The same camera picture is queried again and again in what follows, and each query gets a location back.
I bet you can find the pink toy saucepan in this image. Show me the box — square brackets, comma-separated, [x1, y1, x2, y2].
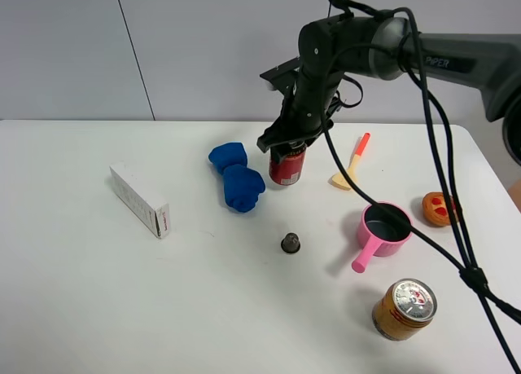
[352, 202, 412, 273]

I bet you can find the red drink can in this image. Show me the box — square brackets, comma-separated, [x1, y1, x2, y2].
[269, 143, 307, 186]

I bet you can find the black cable bundle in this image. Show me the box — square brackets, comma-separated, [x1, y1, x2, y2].
[321, 0, 521, 374]

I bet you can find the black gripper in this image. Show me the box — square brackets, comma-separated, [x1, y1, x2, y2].
[257, 68, 342, 162]

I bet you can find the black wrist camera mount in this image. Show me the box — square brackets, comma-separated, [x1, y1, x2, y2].
[260, 57, 301, 95]

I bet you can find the blue rolled towel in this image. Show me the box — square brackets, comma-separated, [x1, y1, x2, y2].
[208, 142, 265, 213]

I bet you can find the toy fruit tart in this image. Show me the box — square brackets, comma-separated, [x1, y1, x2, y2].
[422, 192, 459, 227]

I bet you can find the white cardboard box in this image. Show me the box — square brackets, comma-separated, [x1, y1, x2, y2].
[109, 163, 171, 240]

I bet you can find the orange handled beige spatula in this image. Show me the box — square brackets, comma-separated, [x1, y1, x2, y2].
[330, 133, 370, 191]

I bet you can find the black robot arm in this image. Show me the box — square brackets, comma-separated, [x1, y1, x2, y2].
[257, 15, 520, 162]

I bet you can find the dark coffee capsule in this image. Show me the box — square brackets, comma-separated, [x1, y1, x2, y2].
[281, 232, 300, 254]

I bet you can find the orange drink can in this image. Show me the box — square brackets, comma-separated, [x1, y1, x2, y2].
[371, 279, 438, 341]

